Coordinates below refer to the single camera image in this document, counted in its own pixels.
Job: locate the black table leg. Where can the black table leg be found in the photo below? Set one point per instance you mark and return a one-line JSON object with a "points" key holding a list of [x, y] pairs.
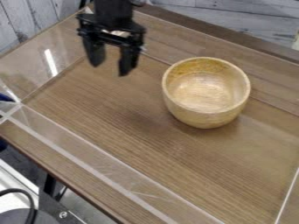
{"points": [[50, 184]]}

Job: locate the light wooden bowl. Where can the light wooden bowl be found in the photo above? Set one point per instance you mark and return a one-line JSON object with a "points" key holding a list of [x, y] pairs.
{"points": [[206, 91]]}

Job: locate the blue object at edge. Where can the blue object at edge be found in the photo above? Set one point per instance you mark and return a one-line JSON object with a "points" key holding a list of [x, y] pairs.
{"points": [[6, 98]]}

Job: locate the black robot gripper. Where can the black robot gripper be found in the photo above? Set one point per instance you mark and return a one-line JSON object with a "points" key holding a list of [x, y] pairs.
{"points": [[110, 25]]}

